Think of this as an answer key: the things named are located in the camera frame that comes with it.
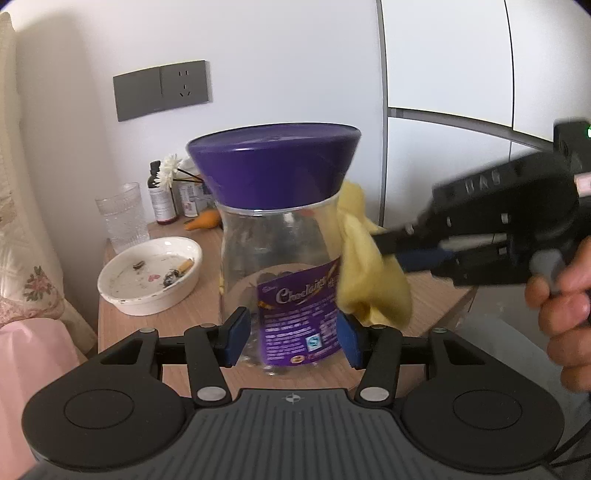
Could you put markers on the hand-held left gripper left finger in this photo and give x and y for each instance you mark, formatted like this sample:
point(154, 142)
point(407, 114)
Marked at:
point(238, 336)

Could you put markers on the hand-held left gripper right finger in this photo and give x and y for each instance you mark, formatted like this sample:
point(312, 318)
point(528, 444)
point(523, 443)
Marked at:
point(347, 340)

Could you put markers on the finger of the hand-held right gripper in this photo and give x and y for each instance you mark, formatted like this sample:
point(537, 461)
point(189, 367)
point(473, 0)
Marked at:
point(400, 242)
point(422, 260)

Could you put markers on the yellow cleaning cloth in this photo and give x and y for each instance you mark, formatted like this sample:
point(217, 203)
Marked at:
point(369, 277)

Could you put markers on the clear jar with purple lid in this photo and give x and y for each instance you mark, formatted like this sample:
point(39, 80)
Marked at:
point(277, 258)

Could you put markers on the person's right hand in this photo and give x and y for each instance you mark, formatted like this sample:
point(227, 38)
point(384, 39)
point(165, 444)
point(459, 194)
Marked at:
point(572, 318)

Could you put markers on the tan cigarette butt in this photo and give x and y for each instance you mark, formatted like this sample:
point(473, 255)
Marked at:
point(185, 266)

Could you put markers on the white ceramic ashtray dish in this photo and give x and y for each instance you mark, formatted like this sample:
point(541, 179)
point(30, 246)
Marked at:
point(147, 281)

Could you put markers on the orange carrot toy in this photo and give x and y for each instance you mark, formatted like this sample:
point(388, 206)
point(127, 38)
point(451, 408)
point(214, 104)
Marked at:
point(203, 221)

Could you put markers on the white plastic bottle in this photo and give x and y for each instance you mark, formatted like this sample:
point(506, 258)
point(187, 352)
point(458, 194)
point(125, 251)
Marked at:
point(189, 198)

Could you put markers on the dark bottle with white label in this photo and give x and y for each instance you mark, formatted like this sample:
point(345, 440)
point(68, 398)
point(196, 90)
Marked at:
point(161, 203)

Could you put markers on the white wardrobe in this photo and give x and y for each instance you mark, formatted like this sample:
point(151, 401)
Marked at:
point(461, 69)

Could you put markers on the clear ribbed drinking glass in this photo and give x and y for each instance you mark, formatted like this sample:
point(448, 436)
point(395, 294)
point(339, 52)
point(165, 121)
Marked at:
point(123, 221)

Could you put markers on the white artificial flower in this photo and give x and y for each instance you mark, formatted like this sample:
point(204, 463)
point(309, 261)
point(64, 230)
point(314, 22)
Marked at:
point(171, 167)

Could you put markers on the pink bed cover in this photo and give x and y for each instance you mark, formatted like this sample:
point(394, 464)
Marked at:
point(32, 378)

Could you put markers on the floral padded headboard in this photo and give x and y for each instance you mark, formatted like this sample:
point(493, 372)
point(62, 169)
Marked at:
point(23, 230)

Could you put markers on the grey wall socket panel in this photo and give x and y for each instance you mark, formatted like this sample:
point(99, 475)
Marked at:
point(161, 90)

